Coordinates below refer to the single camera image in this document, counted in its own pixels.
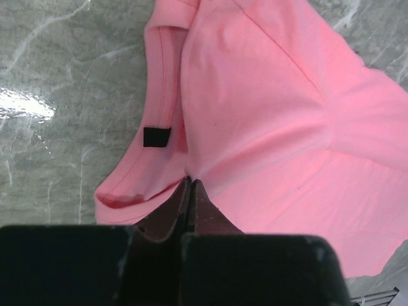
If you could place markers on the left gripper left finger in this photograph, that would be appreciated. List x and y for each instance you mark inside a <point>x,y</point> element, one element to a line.
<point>169,217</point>

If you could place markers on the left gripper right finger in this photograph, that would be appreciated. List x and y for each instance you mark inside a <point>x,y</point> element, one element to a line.
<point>204,217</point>

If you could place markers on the pink t shirt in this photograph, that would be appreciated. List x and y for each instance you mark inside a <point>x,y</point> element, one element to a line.
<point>283,123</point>

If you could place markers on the aluminium rail frame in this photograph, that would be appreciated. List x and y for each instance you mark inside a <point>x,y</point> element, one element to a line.
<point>383,298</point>

